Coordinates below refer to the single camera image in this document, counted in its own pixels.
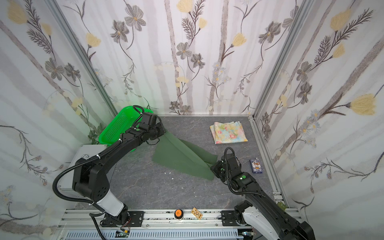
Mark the dark green skirt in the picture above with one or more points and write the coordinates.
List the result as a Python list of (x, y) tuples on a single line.
[(184, 157)]

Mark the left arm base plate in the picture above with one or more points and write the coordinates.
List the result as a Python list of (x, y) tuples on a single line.
[(132, 218)]

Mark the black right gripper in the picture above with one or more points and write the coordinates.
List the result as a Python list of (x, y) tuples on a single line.
[(217, 168)]

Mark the orange emergency stop button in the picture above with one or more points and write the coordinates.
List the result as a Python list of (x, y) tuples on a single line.
[(179, 214)]

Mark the small wooden tag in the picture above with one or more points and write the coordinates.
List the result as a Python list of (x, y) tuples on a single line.
[(195, 212)]

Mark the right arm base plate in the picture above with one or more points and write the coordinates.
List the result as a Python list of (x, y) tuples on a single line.
[(231, 218)]

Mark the white slotted cable duct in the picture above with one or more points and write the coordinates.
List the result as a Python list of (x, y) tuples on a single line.
[(188, 234)]

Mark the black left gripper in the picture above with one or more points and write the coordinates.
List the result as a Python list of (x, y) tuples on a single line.
[(159, 132)]

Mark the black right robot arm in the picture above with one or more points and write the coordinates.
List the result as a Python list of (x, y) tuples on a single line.
[(259, 210)]

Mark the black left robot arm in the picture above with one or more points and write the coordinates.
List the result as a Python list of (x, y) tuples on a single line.
[(90, 175)]

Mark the green plastic basket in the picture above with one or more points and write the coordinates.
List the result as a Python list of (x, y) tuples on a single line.
[(128, 117)]

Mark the pastel floral skirt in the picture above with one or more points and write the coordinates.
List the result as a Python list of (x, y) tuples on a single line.
[(228, 133)]

